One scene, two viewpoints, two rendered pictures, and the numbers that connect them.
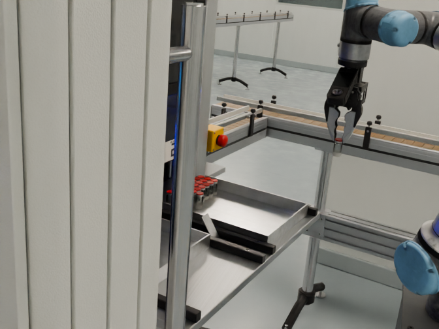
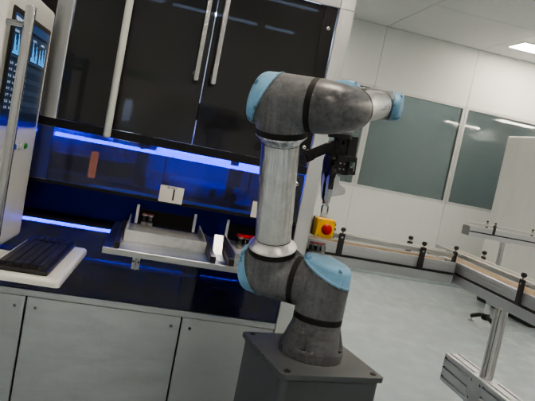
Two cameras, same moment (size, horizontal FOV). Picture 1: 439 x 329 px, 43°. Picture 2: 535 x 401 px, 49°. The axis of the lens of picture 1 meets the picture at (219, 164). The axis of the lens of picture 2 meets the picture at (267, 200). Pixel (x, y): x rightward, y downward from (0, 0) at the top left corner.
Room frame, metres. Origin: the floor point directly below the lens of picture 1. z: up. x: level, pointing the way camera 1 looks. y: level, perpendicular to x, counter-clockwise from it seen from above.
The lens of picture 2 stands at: (0.16, -1.52, 1.24)
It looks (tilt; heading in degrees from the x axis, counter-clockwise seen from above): 5 degrees down; 50
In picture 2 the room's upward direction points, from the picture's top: 11 degrees clockwise
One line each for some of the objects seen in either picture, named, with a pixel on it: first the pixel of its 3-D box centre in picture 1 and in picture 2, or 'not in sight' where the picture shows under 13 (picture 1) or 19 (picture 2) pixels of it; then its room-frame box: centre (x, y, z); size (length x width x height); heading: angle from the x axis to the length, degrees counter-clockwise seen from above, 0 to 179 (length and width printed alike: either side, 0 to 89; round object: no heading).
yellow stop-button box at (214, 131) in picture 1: (209, 137); (322, 227); (1.76, 0.04, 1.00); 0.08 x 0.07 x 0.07; 61
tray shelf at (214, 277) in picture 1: (183, 233); (213, 251); (1.30, 0.08, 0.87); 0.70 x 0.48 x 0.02; 151
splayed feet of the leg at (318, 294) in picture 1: (305, 303); not in sight; (2.29, -0.45, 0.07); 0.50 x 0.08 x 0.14; 151
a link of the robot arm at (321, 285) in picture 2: not in sight; (321, 285); (1.15, -0.59, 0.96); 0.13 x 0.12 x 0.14; 120
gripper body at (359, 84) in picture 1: (349, 82); (339, 154); (1.41, -0.31, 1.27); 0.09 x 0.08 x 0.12; 153
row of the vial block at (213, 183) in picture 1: (198, 194); (261, 246); (1.48, 0.05, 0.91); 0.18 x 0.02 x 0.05; 151
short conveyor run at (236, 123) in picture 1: (214, 132); (375, 250); (2.08, 0.03, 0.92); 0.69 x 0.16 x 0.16; 151
